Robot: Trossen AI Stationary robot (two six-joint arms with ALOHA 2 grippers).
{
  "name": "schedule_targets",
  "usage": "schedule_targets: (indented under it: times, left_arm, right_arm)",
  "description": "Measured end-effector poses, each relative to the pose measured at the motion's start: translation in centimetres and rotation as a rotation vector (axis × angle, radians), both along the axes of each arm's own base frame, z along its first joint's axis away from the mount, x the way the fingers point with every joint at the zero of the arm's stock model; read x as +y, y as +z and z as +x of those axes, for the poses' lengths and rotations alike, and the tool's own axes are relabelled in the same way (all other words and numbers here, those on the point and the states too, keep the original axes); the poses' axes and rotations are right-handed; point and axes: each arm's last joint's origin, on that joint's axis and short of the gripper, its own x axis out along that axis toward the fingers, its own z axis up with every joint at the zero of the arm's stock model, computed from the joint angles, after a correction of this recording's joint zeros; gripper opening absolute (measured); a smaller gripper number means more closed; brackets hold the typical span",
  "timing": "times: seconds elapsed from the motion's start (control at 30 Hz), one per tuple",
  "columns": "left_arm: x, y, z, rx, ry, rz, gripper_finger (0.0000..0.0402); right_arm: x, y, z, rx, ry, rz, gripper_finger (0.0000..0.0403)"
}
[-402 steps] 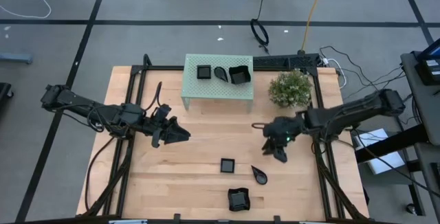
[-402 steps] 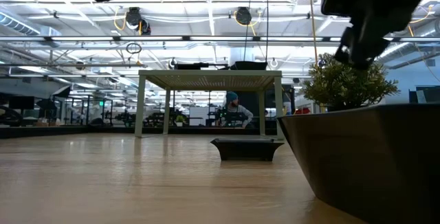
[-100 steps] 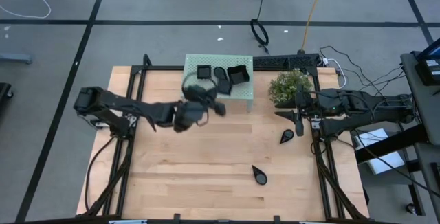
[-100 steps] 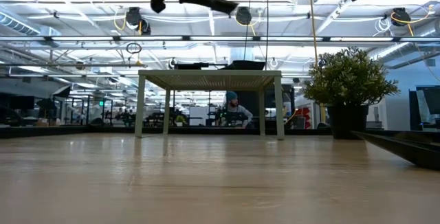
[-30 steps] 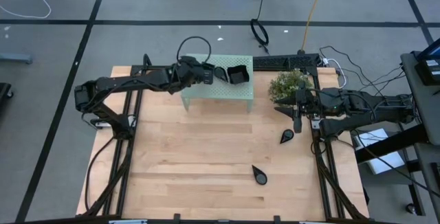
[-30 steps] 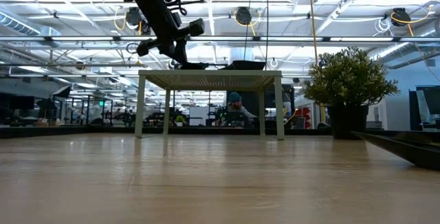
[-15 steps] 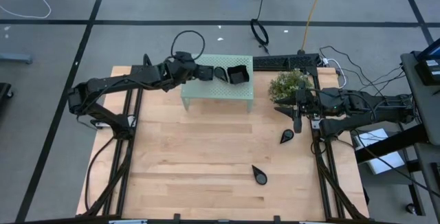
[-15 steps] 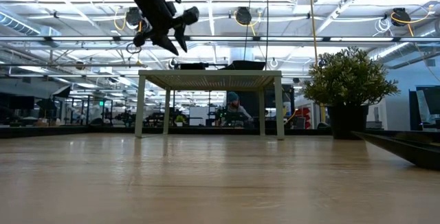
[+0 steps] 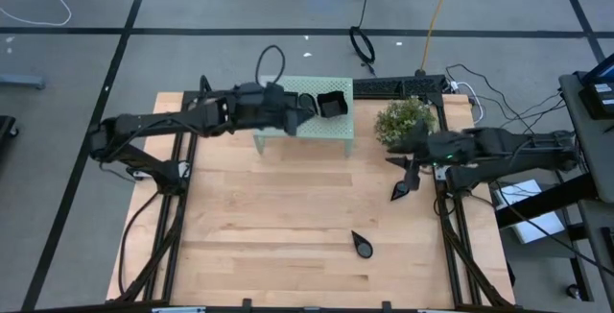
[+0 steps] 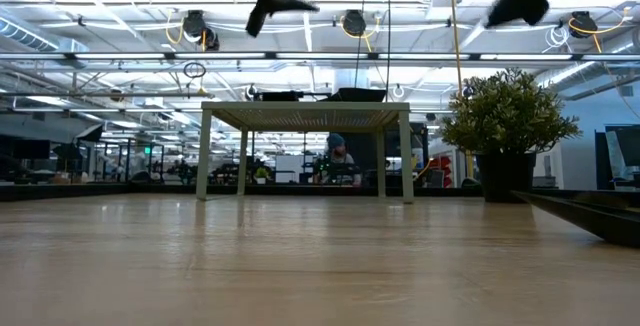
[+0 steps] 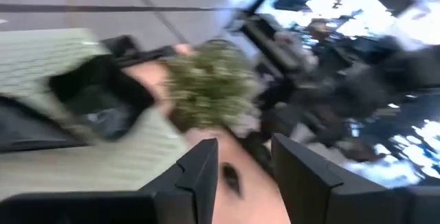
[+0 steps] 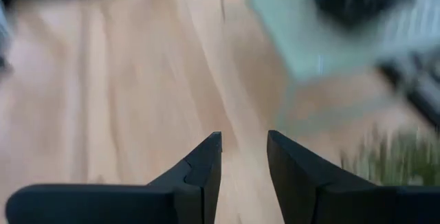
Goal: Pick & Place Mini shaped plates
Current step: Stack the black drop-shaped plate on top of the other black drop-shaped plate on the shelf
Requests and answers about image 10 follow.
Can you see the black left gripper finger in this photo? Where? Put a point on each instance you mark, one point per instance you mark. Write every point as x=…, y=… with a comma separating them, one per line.
x=270, y=6

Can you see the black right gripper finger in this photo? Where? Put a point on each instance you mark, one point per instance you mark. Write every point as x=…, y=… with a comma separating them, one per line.
x=520, y=8

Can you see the black wavy square bowl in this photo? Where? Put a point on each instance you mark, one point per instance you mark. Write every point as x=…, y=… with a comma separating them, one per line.
x=360, y=95

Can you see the pale green perforated mini table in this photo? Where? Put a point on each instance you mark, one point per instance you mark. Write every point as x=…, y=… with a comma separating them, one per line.
x=300, y=107

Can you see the long ceiling light strip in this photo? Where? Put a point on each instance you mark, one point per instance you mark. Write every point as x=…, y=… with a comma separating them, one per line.
x=320, y=56

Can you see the green potted plant black pot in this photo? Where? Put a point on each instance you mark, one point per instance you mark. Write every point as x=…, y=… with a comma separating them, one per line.
x=505, y=116

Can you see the person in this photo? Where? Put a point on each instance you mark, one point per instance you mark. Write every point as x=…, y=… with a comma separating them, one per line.
x=337, y=158

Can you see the small background potted plant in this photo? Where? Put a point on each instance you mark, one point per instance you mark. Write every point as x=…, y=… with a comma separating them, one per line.
x=261, y=173

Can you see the red storage bins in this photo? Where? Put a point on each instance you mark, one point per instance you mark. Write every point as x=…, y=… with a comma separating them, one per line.
x=442, y=168

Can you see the black studio softbox light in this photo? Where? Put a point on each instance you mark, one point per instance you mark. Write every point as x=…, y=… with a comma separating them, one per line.
x=91, y=133

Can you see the black teardrop plate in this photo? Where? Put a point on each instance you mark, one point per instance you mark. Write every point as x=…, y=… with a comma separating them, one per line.
x=600, y=216

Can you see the black monitor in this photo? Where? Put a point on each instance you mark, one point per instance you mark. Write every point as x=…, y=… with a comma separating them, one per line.
x=31, y=149

